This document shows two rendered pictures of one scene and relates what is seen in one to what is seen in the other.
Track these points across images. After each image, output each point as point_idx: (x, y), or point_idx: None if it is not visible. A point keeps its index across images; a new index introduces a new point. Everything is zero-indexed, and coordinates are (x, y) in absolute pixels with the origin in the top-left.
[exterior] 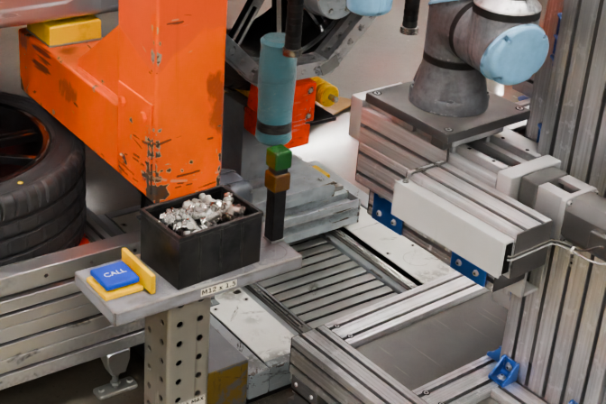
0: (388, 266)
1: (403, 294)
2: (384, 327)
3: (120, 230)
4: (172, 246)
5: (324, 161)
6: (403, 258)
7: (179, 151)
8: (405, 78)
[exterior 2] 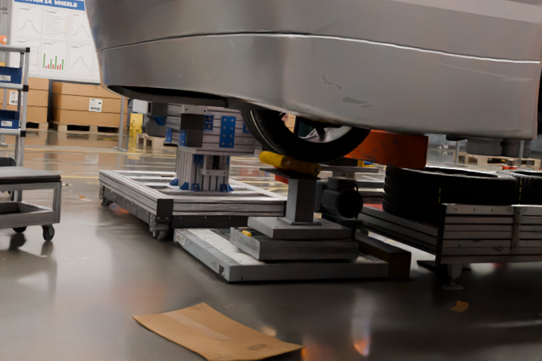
0: (226, 236)
1: (246, 199)
2: (260, 197)
3: (368, 258)
4: None
5: (210, 291)
6: (214, 237)
7: None
8: (32, 338)
